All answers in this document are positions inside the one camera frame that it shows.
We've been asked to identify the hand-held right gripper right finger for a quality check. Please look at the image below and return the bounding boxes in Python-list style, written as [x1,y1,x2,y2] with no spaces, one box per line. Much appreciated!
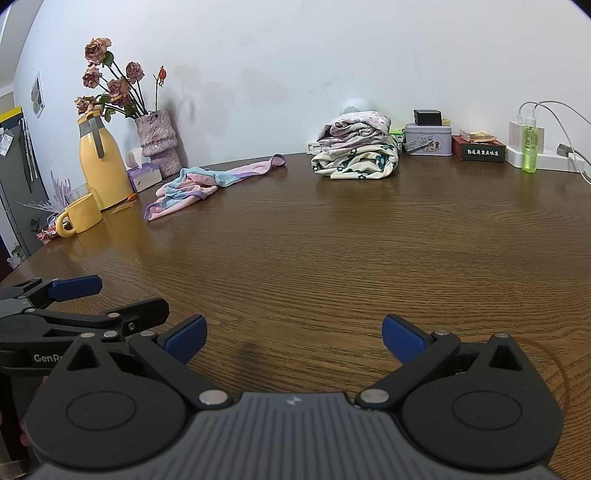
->
[355,314,541,411]

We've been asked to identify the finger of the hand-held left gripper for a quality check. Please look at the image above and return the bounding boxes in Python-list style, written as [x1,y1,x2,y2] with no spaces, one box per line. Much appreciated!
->
[0,275,103,310]
[28,298,170,343]

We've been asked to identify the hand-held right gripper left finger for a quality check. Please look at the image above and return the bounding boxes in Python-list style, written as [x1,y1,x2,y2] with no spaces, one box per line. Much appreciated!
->
[55,315,234,409]

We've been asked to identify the pink blue mesh tank top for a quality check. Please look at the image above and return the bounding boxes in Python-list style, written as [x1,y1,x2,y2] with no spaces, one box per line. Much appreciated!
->
[144,154,288,222]

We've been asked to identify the yellow mug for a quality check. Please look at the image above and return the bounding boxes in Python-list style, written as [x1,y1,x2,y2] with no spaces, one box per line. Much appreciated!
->
[55,193,104,238]

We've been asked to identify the grey refrigerator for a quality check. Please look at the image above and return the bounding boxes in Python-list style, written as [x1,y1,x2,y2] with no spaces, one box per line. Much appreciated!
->
[0,106,51,271]

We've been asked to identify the yellow thermos jug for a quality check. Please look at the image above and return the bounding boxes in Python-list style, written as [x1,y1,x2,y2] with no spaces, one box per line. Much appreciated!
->
[76,112,134,212]

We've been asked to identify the purple tissue box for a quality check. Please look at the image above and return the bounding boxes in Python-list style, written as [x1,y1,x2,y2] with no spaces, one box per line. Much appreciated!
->
[124,148,163,193]

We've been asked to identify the cream green floral folded cloth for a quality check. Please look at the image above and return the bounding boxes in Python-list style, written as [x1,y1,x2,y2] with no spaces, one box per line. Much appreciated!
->
[311,144,400,180]

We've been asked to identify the grey tin box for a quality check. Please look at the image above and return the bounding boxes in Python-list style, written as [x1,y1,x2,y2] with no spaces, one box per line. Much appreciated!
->
[404,123,453,156]

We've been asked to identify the dark red box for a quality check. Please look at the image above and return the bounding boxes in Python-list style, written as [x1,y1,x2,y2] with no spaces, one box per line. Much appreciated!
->
[451,135,507,162]

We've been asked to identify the pink floral folded cloth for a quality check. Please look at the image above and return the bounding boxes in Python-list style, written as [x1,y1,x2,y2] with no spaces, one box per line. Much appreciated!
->
[317,112,392,151]

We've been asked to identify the green spray bottle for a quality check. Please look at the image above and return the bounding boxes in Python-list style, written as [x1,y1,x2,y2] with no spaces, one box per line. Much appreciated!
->
[522,105,541,174]

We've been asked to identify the white charger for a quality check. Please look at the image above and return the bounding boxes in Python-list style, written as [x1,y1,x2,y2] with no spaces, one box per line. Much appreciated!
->
[509,120,544,151]

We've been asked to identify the white power strip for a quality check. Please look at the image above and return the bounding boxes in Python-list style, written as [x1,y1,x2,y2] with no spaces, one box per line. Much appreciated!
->
[505,145,587,173]

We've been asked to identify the dried rose bouquet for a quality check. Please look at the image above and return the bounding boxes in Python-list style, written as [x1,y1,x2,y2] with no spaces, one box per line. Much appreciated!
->
[75,38,167,123]

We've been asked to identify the wall picture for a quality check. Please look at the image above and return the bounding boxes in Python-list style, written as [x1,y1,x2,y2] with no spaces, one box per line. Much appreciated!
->
[30,71,46,117]

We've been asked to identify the white charging cable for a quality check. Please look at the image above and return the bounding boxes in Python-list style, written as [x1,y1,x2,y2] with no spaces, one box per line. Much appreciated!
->
[517,100,591,185]

